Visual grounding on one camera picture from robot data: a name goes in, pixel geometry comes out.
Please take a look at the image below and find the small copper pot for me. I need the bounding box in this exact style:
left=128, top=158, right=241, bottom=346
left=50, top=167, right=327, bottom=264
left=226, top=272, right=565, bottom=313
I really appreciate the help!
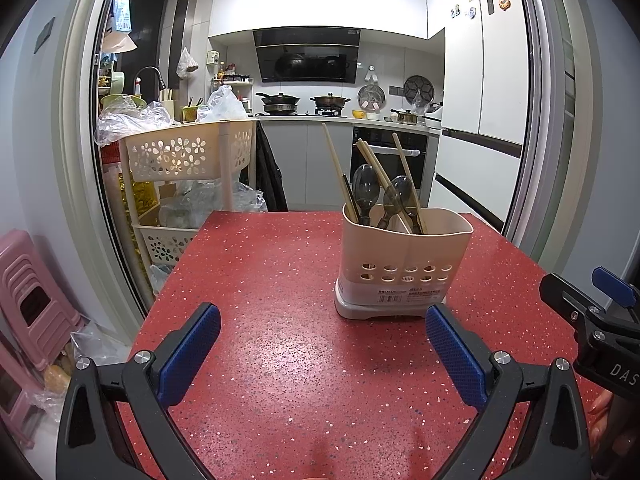
left=391, top=108, right=441, bottom=126

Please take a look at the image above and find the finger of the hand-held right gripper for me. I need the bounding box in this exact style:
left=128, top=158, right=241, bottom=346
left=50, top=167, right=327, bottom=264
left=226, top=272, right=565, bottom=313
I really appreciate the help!
left=591, top=266, right=640, bottom=311
left=539, top=272, right=597, bottom=327

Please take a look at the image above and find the stack of pink stools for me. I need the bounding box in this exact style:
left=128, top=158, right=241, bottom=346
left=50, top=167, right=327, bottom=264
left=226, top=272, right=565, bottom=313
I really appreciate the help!
left=0, top=229, right=83, bottom=371

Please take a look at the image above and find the dark hanging jacket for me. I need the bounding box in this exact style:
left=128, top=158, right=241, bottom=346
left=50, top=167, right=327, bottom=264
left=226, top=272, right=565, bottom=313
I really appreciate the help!
left=254, top=122, right=289, bottom=212

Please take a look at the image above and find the pink plastic stool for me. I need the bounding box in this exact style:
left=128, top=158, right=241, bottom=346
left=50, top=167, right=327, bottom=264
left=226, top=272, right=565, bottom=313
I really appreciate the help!
left=0, top=330, right=46, bottom=448

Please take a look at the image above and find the black kitchen faucet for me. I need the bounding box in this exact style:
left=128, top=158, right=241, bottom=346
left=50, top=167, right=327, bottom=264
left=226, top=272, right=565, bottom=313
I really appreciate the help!
left=134, top=66, right=167, bottom=101

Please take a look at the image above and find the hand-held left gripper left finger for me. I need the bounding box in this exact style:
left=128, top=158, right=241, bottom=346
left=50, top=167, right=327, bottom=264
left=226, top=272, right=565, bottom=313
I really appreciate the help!
left=56, top=302, right=222, bottom=480

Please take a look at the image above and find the round divided pan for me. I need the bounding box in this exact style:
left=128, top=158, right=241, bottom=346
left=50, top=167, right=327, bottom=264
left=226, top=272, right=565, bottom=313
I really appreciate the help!
left=403, top=74, right=437, bottom=103

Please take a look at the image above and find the yellow oil bottle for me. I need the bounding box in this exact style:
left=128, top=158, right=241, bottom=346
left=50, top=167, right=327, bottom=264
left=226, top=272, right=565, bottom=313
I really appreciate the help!
left=119, top=171, right=162, bottom=222

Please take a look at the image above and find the white refrigerator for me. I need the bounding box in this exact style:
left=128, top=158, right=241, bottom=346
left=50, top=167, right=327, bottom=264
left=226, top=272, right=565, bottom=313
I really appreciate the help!
left=427, top=0, right=533, bottom=233

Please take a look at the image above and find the person's right hand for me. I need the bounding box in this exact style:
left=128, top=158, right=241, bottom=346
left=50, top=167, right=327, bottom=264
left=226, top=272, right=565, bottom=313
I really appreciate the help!
left=589, top=389, right=640, bottom=480

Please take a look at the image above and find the bronze wok with lid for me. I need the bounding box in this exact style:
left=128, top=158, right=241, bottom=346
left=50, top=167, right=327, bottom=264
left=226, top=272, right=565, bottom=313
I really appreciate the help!
left=310, top=92, right=350, bottom=111

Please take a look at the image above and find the black built-in oven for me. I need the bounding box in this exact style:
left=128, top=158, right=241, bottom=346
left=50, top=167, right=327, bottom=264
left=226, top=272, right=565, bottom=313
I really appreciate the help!
left=350, top=126, right=429, bottom=206

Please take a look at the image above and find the beige perforated storage cart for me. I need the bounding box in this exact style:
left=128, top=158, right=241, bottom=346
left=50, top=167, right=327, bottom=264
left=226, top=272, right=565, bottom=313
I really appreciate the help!
left=119, top=121, right=257, bottom=281

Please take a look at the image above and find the grey handled dark spoon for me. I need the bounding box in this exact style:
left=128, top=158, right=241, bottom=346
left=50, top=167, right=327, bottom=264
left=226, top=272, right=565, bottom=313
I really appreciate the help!
left=352, top=164, right=382, bottom=226
left=376, top=176, right=416, bottom=233

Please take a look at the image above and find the round metal steamer rack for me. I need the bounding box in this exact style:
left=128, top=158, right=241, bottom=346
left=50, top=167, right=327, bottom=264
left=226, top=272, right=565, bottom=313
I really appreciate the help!
left=357, top=84, right=387, bottom=111

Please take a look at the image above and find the hanging plastic bag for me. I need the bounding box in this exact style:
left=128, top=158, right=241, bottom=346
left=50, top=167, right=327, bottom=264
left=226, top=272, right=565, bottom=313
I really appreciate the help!
left=176, top=46, right=199, bottom=80

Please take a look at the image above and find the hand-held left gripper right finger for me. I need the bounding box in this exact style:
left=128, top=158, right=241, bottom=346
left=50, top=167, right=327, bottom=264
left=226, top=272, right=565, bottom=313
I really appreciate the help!
left=425, top=304, right=593, bottom=480

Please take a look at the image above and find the beige plastic utensil holder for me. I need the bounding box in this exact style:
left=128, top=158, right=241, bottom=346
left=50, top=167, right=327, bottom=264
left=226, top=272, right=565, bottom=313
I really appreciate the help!
left=334, top=205, right=475, bottom=321

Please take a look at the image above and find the grey wall switch panel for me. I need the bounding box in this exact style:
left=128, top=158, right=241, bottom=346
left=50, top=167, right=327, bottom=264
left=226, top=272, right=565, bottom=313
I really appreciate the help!
left=34, top=16, right=56, bottom=55

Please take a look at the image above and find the black wok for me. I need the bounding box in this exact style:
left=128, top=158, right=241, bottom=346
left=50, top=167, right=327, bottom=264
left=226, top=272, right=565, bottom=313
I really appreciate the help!
left=255, top=91, right=302, bottom=114

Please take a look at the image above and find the crumpled clear plastic bag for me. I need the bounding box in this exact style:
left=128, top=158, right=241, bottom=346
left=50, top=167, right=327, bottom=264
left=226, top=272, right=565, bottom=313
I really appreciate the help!
left=94, top=100, right=176, bottom=147

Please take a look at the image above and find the white plastic bag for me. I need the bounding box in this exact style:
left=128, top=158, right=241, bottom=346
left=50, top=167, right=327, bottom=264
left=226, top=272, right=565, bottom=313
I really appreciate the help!
left=196, top=85, right=249, bottom=123

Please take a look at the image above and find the black range hood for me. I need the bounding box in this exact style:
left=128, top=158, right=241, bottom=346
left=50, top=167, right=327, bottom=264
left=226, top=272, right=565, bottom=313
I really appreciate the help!
left=252, top=26, right=362, bottom=84

